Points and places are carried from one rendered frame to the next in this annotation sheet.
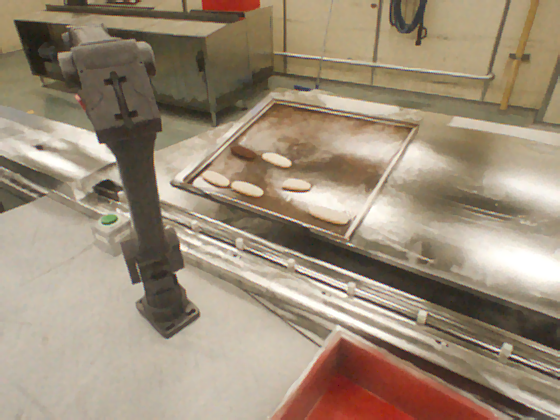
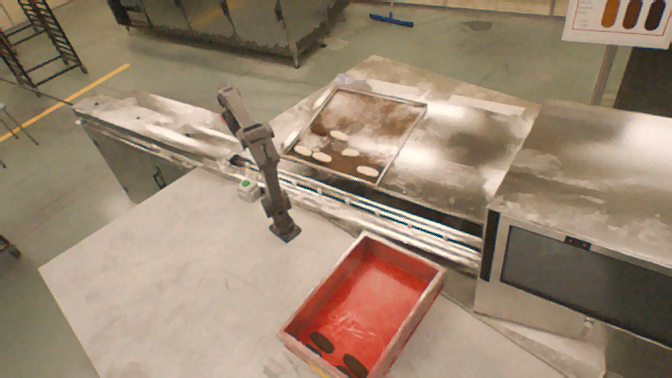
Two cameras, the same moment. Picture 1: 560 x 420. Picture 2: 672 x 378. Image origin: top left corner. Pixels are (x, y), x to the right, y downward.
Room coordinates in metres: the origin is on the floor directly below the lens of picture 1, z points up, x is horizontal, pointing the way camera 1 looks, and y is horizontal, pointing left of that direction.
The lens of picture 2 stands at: (-0.62, -0.14, 2.12)
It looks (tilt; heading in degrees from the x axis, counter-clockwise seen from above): 42 degrees down; 6
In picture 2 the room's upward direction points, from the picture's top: 12 degrees counter-clockwise
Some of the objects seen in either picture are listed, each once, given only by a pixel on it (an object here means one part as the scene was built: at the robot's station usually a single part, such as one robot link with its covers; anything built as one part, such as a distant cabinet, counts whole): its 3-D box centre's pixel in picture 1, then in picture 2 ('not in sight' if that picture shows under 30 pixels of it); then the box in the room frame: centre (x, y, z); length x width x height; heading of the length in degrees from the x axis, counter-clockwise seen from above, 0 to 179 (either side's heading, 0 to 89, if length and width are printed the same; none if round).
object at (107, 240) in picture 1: (116, 238); (250, 192); (0.80, 0.37, 0.84); 0.08 x 0.08 x 0.11; 54
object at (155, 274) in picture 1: (152, 263); (275, 207); (0.59, 0.22, 0.94); 0.09 x 0.05 x 0.10; 23
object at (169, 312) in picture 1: (164, 297); (283, 223); (0.57, 0.20, 0.86); 0.12 x 0.09 x 0.08; 43
